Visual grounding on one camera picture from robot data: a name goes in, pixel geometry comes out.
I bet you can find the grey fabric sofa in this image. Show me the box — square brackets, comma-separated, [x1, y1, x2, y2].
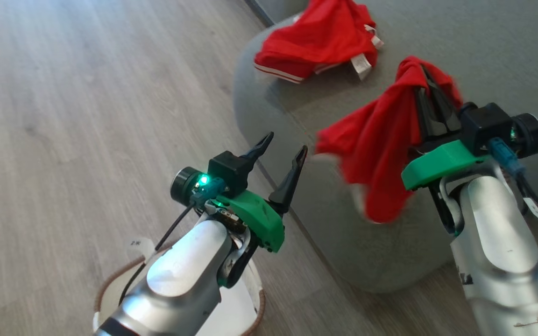
[233, 0, 538, 294]

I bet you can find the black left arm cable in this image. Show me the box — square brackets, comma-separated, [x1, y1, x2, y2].
[119, 202, 196, 306]

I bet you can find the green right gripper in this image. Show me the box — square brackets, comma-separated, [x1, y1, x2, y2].
[401, 66, 490, 191]

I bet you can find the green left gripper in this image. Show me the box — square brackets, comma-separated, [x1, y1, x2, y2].
[213, 132, 308, 253]

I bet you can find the red garment with white stripes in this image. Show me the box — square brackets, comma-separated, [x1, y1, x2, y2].
[254, 0, 384, 84]

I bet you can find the white basket with brown rim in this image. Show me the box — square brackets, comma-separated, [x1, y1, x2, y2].
[92, 246, 266, 336]

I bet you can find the plain red garment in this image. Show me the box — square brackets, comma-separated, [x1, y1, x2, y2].
[315, 56, 463, 224]

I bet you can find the white left cable tag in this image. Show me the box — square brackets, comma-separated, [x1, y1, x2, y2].
[127, 237, 156, 262]

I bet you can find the blue right cable plug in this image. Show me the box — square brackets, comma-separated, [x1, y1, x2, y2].
[488, 138, 525, 175]

